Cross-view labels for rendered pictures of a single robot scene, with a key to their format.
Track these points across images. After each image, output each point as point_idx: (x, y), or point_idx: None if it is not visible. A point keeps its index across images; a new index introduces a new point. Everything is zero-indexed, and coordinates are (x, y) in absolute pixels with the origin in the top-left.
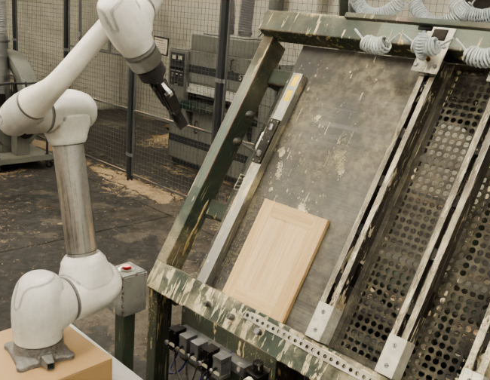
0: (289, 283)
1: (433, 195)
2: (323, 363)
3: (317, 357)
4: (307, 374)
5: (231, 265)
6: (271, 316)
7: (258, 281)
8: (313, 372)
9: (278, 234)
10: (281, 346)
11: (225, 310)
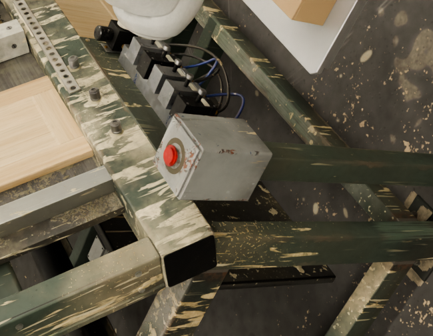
0: None
1: None
2: (34, 13)
3: (34, 16)
4: (60, 13)
5: (52, 181)
6: (52, 87)
7: (31, 130)
8: (52, 11)
9: None
10: (62, 43)
11: (99, 112)
